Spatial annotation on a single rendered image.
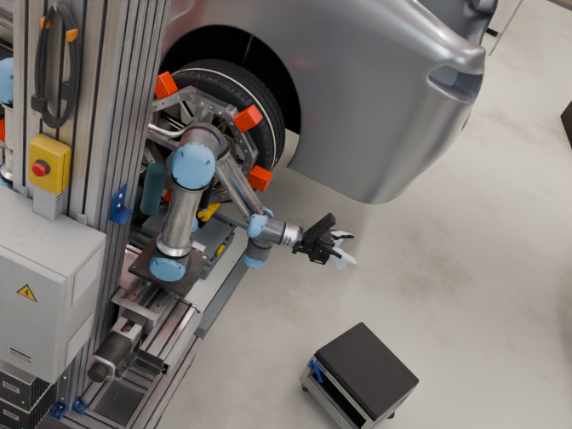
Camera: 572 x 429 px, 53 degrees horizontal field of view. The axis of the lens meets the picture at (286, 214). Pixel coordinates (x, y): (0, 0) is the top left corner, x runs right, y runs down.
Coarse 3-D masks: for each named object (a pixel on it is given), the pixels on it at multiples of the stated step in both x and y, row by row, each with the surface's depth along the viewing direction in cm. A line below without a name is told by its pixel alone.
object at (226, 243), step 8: (160, 200) 332; (144, 216) 318; (136, 224) 309; (136, 232) 308; (144, 232) 309; (232, 232) 328; (128, 240) 308; (136, 240) 306; (144, 240) 304; (224, 240) 321; (232, 240) 332; (144, 248) 307; (224, 248) 316; (216, 256) 313; (208, 264) 305; (200, 272) 303; (208, 272) 304
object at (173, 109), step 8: (176, 104) 278; (184, 104) 259; (160, 112) 263; (168, 112) 273; (176, 112) 283; (160, 120) 268; (168, 120) 267; (176, 120) 266; (224, 120) 256; (160, 128) 271; (168, 128) 278; (176, 128) 267; (232, 136) 260; (168, 152) 278; (240, 160) 266; (240, 168) 289; (216, 184) 279
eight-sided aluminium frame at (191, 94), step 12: (168, 96) 247; (180, 96) 244; (192, 96) 242; (204, 96) 245; (156, 108) 252; (204, 108) 243; (216, 108) 241; (228, 108) 242; (156, 120) 261; (228, 120) 242; (240, 132) 244; (240, 144) 247; (252, 144) 250; (156, 156) 274; (252, 156) 248; (252, 168) 257; (168, 180) 273; (216, 192) 272
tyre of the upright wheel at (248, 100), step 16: (192, 64) 261; (208, 64) 257; (224, 64) 259; (176, 80) 250; (192, 80) 248; (208, 80) 245; (224, 80) 246; (240, 80) 252; (256, 80) 259; (224, 96) 246; (240, 96) 245; (256, 96) 253; (272, 96) 262; (272, 112) 259; (256, 128) 250; (272, 128) 257; (256, 144) 254; (272, 144) 258; (256, 160) 259; (272, 160) 263
